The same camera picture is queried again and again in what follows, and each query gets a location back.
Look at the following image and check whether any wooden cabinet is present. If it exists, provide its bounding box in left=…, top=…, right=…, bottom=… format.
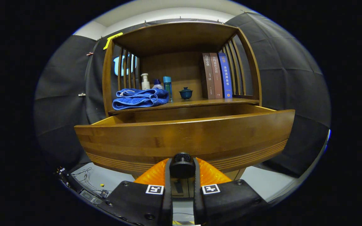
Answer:
left=102, top=21, right=262, bottom=199

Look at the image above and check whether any light brown book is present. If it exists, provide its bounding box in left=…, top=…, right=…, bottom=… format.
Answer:
left=210, top=53, right=223, bottom=99

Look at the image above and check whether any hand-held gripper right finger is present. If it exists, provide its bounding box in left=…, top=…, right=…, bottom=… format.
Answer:
left=194, top=157, right=269, bottom=226

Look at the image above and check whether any blue book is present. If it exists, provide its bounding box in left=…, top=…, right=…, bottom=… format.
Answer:
left=218, top=52, right=233, bottom=99

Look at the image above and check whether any folded blue towel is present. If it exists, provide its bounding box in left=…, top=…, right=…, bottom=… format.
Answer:
left=112, top=88, right=170, bottom=110

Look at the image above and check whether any clear teal bottle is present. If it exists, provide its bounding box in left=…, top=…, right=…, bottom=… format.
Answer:
left=163, top=76, right=173, bottom=102

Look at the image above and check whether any wooden cabinet door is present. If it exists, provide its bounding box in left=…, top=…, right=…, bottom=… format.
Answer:
left=172, top=178, right=184, bottom=199
left=184, top=178, right=195, bottom=199

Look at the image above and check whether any black floor cable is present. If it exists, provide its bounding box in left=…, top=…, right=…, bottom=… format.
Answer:
left=71, top=167, right=112, bottom=196

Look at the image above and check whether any wooden drawer with black knob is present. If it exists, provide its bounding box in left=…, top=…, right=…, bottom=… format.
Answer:
left=74, top=104, right=295, bottom=179

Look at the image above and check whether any dark brown book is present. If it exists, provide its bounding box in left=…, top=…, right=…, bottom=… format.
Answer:
left=202, top=53, right=216, bottom=99

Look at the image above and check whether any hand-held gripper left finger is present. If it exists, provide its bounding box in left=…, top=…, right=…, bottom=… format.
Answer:
left=100, top=158, right=173, bottom=226

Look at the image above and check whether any blue lidded teacup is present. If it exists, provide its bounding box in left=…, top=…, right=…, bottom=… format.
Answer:
left=179, top=87, right=193, bottom=100

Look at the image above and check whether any wooden countertop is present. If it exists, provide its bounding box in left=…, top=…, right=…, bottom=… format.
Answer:
left=108, top=97, right=260, bottom=115

